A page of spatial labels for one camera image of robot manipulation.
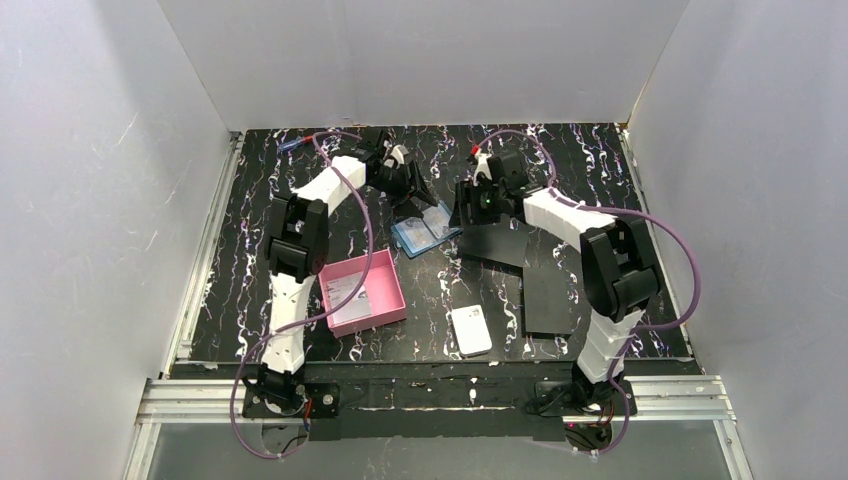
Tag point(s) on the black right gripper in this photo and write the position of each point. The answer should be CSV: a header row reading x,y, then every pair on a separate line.
x,y
472,206

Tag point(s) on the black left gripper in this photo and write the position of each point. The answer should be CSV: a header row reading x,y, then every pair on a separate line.
x,y
407,183

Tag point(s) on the blue leather card holder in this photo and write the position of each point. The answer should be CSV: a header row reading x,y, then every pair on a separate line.
x,y
436,219

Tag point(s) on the pink plastic tray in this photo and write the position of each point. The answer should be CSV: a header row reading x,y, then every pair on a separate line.
x,y
379,301

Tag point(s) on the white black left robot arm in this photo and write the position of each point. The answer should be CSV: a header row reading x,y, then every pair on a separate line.
x,y
297,245

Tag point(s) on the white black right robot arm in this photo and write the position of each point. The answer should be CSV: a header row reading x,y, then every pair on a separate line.
x,y
619,264

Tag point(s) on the loose VIP card in tray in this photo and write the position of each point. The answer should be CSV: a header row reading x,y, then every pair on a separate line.
x,y
340,288

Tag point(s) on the stack of grey cards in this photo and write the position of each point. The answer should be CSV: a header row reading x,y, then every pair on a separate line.
x,y
354,310

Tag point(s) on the flat black rectangular box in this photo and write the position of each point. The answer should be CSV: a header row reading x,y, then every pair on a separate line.
x,y
546,303

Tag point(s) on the white small box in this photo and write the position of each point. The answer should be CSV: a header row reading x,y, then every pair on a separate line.
x,y
471,331

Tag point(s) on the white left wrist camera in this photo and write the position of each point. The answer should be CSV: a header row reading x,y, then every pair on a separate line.
x,y
396,156

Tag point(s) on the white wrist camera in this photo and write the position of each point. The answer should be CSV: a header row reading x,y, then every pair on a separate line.
x,y
479,160
396,156

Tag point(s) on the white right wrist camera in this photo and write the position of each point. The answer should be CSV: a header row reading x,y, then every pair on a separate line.
x,y
479,160

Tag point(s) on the blue red handled screwdriver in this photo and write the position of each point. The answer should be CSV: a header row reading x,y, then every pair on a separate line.
x,y
287,146

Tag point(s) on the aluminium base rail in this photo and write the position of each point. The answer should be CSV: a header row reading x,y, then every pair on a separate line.
x,y
440,428

